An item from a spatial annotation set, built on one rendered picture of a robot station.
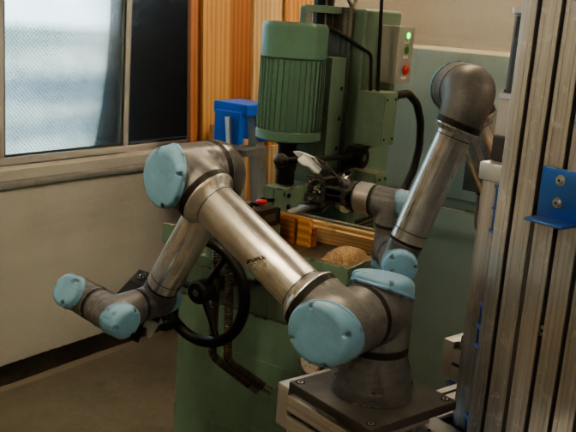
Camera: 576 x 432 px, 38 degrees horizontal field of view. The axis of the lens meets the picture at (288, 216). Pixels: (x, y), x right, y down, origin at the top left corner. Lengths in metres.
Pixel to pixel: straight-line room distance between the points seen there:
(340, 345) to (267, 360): 0.90
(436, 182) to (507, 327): 0.40
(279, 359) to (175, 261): 0.55
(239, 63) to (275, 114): 1.71
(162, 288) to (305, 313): 0.54
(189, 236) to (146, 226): 2.03
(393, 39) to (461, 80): 0.66
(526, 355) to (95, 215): 2.38
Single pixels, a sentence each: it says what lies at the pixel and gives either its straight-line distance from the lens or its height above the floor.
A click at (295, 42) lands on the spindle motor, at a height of 1.42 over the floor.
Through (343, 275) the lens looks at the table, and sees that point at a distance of 2.07.
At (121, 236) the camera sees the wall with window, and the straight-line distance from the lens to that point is 3.70.
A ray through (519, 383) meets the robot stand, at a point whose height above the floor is 0.90.
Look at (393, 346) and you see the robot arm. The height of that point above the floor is 0.93.
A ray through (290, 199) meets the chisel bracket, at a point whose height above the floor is 1.00.
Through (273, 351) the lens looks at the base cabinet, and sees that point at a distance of 2.25.
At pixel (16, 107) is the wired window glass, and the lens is 3.35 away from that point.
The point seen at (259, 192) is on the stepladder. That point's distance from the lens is 3.26.
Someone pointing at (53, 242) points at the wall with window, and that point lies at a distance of 3.47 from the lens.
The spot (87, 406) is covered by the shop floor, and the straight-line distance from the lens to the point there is 3.36.
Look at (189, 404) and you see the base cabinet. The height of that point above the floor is 0.39.
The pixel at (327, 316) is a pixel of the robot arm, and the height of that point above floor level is 1.02.
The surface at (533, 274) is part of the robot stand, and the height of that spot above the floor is 1.09.
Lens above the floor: 1.49
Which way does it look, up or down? 13 degrees down
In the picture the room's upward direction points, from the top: 4 degrees clockwise
